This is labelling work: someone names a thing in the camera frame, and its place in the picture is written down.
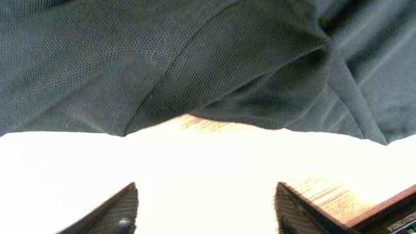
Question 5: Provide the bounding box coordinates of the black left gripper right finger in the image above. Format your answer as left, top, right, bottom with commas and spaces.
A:
274, 182, 358, 234

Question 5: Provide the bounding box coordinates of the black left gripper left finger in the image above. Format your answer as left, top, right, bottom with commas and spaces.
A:
57, 182, 138, 234

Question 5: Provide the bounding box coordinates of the black polo shirt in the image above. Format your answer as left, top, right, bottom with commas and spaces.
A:
1, 0, 415, 145

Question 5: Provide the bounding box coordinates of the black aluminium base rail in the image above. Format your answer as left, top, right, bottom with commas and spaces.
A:
346, 185, 415, 234

